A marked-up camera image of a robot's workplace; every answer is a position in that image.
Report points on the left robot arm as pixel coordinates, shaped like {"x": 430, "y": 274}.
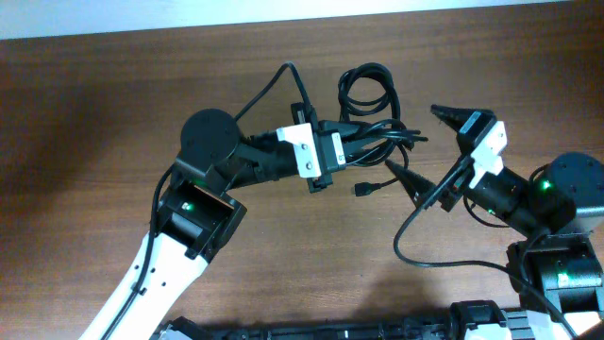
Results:
{"x": 193, "y": 216}

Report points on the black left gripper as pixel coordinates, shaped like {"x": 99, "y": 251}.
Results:
{"x": 338, "y": 131}

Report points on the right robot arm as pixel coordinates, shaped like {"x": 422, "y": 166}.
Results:
{"x": 554, "y": 269}

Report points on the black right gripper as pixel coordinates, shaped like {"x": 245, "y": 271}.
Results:
{"x": 454, "y": 166}

